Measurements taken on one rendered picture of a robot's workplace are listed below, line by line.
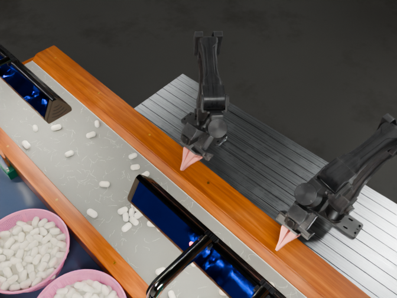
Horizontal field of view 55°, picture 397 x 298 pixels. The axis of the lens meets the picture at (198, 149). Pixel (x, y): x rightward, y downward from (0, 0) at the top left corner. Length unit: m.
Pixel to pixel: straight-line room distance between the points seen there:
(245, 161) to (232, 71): 1.49
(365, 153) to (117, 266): 0.76
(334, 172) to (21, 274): 0.93
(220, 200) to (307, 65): 1.99
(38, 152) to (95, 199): 0.31
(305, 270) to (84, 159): 0.83
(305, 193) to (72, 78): 1.11
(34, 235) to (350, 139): 1.98
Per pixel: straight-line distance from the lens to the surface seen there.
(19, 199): 1.50
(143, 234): 1.25
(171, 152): 1.39
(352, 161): 1.10
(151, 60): 3.00
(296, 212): 1.00
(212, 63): 1.24
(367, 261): 1.42
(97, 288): 1.21
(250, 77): 2.89
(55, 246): 1.30
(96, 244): 1.24
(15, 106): 1.72
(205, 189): 1.30
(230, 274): 0.82
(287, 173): 1.50
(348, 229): 1.43
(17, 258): 1.31
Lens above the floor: 1.86
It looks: 51 degrees down
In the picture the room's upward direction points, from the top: 3 degrees clockwise
